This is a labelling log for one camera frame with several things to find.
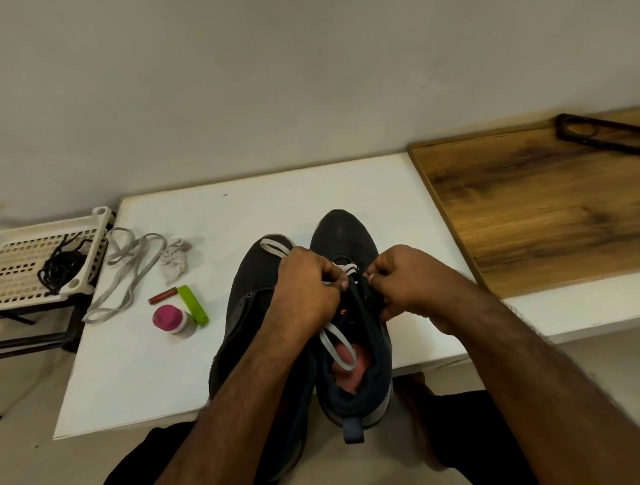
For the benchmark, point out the person's left hand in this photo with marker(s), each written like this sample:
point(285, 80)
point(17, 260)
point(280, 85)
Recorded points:
point(305, 300)

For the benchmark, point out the person's right hand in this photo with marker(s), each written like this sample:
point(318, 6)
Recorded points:
point(420, 283)

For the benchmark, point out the grey shoelace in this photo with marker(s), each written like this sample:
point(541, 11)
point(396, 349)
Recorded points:
point(338, 348)

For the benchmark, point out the dark sneaker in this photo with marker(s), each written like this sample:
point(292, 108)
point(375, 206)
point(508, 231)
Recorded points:
point(245, 310)
point(345, 235)

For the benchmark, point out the grey shoelaces bundle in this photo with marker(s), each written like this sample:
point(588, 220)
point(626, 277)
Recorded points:
point(135, 270)

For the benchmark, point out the black shoelace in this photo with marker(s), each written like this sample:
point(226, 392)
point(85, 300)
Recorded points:
point(72, 245)
point(58, 270)

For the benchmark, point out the person's right forearm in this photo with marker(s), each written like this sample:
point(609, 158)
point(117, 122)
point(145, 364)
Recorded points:
point(555, 395)

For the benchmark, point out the person's left forearm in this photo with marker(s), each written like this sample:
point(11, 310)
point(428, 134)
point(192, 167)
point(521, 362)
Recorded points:
point(235, 420)

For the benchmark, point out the green marker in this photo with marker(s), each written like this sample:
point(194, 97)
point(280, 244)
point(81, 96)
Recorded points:
point(193, 305)

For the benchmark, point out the pink capped white bottle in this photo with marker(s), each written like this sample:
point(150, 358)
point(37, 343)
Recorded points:
point(170, 319)

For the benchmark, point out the wooden board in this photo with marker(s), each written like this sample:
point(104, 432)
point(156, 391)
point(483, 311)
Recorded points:
point(535, 205)

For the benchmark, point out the small red stick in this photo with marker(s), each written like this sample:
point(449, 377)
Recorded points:
point(163, 295)

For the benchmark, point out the white perforated plastic tray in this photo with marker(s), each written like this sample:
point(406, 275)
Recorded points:
point(45, 262)

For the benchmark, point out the black metal rack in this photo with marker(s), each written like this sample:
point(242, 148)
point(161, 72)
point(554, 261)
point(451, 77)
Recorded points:
point(40, 330)

